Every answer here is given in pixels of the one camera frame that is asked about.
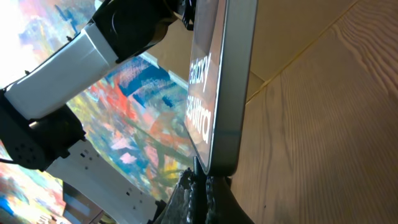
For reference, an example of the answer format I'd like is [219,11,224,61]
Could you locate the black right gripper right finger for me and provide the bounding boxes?
[205,177,254,224]

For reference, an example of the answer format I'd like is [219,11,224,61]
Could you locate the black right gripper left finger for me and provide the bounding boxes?
[154,168,198,224]

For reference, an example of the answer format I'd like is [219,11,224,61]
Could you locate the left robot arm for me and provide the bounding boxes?
[1,0,196,171]

